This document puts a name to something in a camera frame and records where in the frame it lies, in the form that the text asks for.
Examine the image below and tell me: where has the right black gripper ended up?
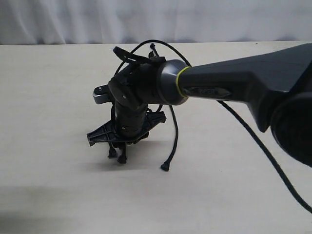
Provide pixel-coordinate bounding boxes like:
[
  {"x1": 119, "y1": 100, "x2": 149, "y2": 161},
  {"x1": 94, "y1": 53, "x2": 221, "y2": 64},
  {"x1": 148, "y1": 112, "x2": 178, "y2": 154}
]
[{"x1": 87, "y1": 103, "x2": 167, "y2": 163}]

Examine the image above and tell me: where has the right robot arm dark grey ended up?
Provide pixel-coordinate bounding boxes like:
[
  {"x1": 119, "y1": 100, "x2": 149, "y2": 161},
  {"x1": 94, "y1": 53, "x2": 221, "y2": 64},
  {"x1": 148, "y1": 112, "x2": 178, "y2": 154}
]
[{"x1": 87, "y1": 43, "x2": 312, "y2": 166}]

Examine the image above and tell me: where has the white backdrop curtain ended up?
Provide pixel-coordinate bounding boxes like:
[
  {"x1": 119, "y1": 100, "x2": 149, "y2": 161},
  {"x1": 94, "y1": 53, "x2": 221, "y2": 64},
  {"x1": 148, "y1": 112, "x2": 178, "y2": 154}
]
[{"x1": 0, "y1": 0, "x2": 312, "y2": 44}]

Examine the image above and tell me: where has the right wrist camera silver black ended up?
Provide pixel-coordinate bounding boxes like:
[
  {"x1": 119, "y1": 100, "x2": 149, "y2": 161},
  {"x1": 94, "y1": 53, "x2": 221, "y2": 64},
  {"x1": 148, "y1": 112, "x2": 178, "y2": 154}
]
[{"x1": 93, "y1": 84, "x2": 111, "y2": 105}]

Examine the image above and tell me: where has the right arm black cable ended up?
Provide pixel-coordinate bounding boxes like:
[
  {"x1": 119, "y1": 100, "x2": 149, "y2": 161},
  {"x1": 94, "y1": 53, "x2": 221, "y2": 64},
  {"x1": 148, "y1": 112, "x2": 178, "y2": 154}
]
[{"x1": 112, "y1": 40, "x2": 312, "y2": 215}]

